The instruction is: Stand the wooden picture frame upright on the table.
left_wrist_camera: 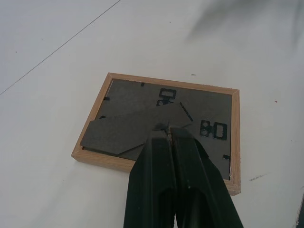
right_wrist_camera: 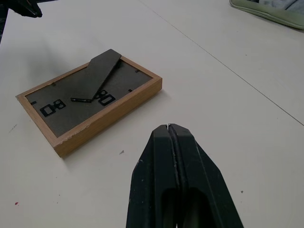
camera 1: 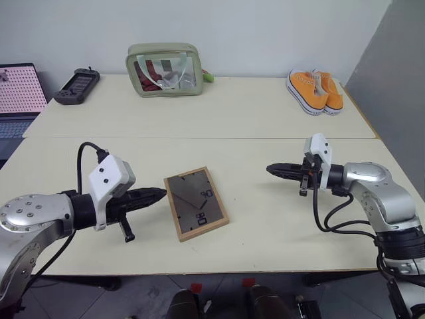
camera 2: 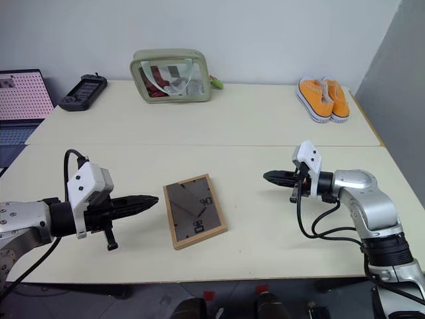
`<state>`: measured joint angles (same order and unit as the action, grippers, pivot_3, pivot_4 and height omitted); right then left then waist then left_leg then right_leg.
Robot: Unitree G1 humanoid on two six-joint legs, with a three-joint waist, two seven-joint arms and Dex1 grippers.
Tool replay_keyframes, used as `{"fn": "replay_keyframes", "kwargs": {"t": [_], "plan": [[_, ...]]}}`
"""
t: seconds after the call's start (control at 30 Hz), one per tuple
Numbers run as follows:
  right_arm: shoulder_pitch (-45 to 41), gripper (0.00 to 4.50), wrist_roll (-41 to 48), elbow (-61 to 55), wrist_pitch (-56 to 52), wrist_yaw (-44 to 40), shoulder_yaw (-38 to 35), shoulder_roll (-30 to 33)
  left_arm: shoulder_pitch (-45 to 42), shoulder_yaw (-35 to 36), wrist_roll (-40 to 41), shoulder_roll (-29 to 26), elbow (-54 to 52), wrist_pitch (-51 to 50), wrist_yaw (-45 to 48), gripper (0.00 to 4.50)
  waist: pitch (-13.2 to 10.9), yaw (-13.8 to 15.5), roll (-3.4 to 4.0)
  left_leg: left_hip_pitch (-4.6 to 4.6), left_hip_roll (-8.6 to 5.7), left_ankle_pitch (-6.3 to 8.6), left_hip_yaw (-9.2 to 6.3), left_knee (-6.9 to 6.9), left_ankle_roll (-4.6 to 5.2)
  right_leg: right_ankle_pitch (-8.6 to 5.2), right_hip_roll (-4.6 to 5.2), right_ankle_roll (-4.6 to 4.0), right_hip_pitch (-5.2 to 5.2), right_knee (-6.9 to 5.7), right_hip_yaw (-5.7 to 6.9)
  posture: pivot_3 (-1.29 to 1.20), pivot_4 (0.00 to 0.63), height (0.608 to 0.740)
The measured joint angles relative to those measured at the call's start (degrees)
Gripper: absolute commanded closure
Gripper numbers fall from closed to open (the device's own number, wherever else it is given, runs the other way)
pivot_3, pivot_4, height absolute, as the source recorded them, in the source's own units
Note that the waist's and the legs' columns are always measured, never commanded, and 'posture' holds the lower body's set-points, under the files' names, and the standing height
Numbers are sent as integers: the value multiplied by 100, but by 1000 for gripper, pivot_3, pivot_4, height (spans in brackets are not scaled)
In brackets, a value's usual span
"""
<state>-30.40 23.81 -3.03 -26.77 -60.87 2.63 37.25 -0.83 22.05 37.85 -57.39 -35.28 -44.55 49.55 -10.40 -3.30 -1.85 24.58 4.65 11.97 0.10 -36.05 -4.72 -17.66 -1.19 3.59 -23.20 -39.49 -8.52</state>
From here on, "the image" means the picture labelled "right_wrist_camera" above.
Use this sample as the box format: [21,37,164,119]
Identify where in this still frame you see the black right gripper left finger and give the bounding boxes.
[125,124,179,228]

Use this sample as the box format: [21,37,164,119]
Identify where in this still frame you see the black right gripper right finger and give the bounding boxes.
[169,123,245,228]

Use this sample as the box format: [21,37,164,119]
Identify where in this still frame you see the wooden picture frame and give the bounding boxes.
[15,48,163,159]

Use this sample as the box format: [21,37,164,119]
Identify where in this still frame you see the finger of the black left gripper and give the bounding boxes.
[6,0,43,18]

